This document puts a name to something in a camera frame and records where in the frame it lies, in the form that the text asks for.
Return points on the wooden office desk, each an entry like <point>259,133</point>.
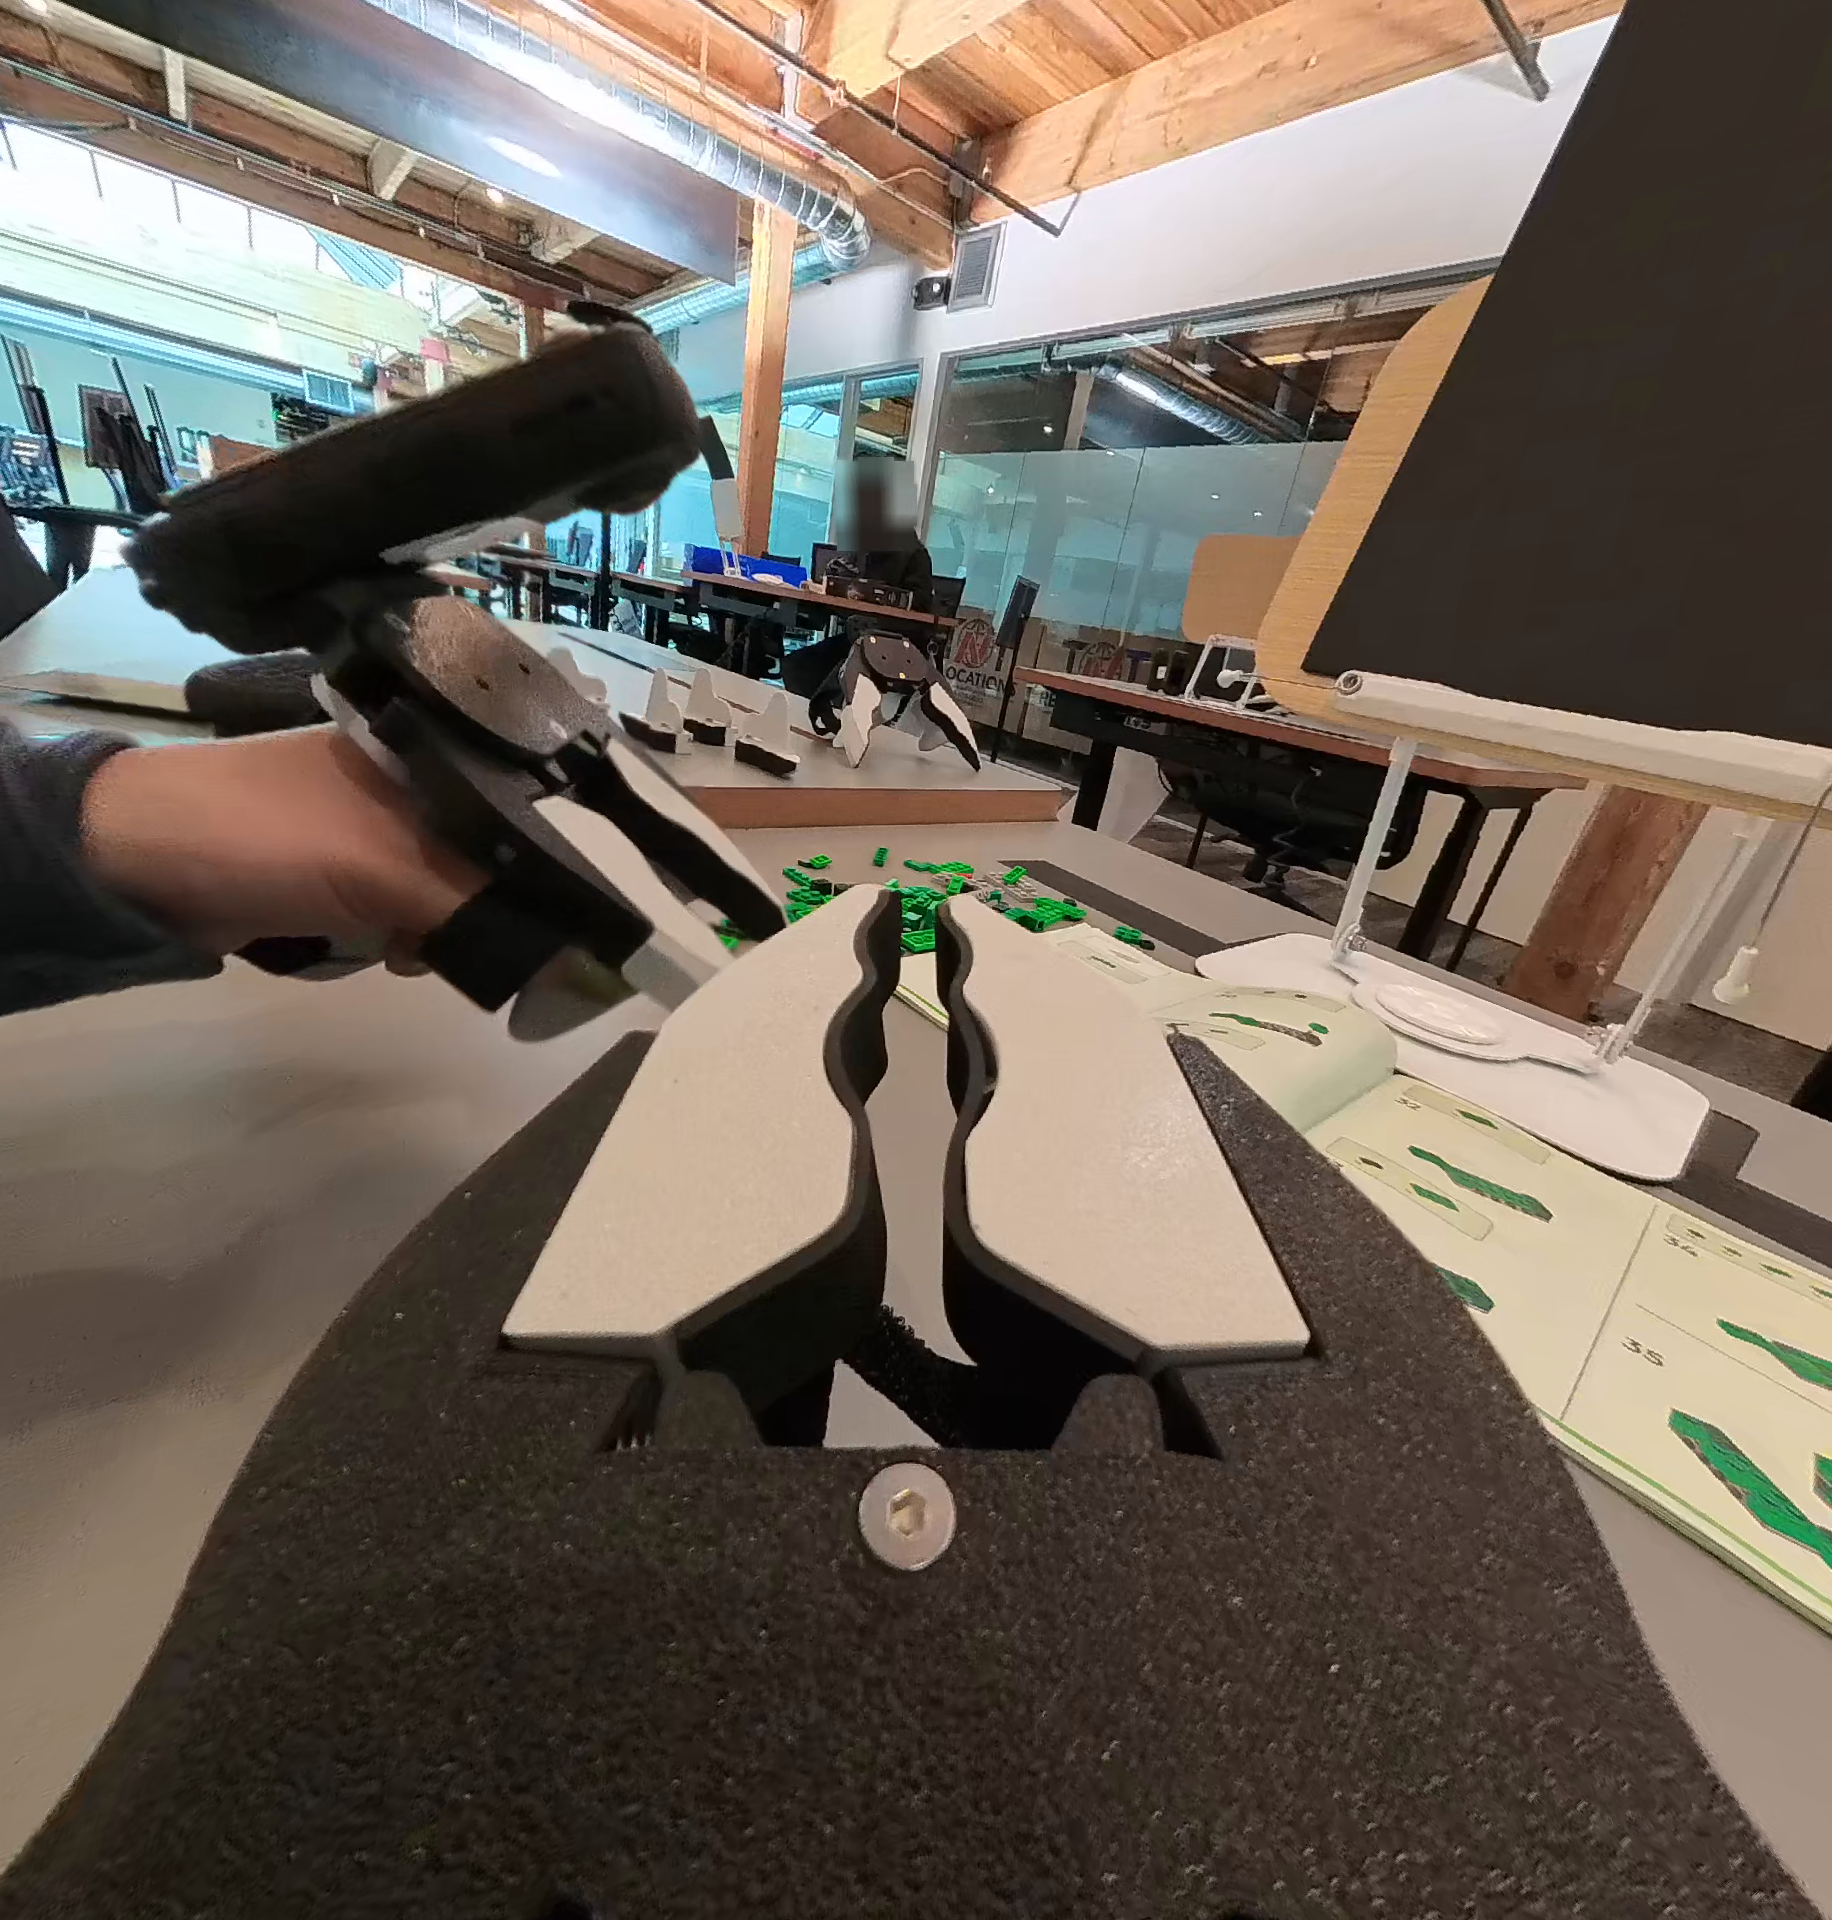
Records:
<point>1231,729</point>

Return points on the black wood-edged board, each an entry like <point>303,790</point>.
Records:
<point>1680,374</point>

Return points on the white desk lamp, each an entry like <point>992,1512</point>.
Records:
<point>1607,1119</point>

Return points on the pale green instruction booklet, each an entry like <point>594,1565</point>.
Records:
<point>1576,1274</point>

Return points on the spare finger plate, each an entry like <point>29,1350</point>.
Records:
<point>711,705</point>
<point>661,721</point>
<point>766,735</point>

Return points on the black rough pad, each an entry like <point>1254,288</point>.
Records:
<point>249,698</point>

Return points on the person's left forearm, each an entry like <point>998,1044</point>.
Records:
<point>31,870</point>

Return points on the black office chair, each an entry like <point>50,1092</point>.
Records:
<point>1276,818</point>

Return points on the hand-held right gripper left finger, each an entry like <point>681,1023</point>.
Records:
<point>706,1185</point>

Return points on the silver air duct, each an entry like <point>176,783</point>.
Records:
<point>797,194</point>

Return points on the long wooden desk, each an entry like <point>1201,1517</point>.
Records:
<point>751,588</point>

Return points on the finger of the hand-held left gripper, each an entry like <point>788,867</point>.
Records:
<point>661,969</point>
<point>661,848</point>

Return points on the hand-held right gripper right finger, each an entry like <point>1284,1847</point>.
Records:
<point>1111,1201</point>

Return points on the grey desk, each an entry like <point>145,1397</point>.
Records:
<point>180,1201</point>

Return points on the pile of green toy bricks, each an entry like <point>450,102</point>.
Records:
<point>1029,909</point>

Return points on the person's left hand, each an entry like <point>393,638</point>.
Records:
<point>256,840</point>

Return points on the wooden post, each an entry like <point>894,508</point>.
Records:
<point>1591,900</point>
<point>766,374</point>

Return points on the idle gripper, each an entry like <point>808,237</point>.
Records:
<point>879,669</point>

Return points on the wooden desk divider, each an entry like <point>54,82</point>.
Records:
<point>1239,601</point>

